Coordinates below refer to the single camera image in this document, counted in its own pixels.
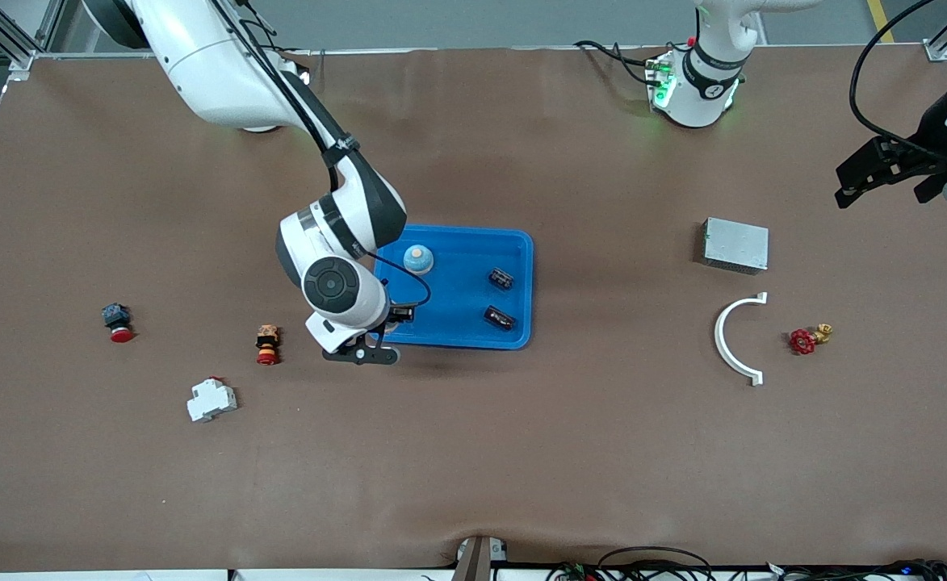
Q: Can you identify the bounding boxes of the blue plastic tray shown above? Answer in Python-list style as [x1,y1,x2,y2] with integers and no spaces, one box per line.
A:
[366,224,535,351]

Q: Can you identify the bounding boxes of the grey metal box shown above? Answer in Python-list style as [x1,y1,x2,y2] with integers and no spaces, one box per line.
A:
[701,216,769,275]

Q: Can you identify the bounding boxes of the brown table cover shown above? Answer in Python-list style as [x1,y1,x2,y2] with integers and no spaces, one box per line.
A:
[0,44,947,574]

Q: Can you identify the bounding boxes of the red handwheel brass valve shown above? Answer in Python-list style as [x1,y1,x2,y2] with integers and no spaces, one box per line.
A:
[790,324,834,356]

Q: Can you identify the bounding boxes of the white circuit breaker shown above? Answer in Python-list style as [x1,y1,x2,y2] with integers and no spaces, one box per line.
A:
[186,377,238,423]

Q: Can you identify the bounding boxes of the metal table edge clamp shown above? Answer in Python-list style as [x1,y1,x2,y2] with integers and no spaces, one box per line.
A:
[451,535,510,581]

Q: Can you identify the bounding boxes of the black emergency button red cap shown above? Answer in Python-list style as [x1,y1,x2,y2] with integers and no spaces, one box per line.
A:
[102,303,136,344]

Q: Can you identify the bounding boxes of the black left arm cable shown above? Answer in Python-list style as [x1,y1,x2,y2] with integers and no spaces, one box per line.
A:
[849,0,938,158]

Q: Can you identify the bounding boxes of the white curved plastic bracket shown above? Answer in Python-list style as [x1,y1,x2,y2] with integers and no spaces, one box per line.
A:
[714,291,767,386]

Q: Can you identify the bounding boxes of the black base cable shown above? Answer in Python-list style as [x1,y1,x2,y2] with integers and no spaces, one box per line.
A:
[574,40,668,86]

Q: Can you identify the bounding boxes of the black cable bundle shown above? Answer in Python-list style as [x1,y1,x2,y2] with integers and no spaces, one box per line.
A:
[550,546,947,581]

